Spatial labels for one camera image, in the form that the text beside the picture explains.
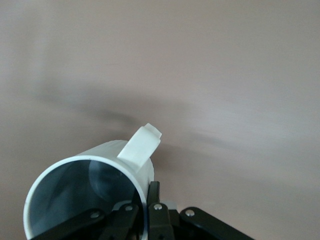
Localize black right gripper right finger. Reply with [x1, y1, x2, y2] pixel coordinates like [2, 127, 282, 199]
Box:
[146, 181, 252, 240]

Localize grey mug with handle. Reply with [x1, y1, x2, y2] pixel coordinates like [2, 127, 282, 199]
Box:
[23, 122, 163, 240]

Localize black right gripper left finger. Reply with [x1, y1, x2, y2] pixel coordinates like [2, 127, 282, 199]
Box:
[31, 202, 140, 240]

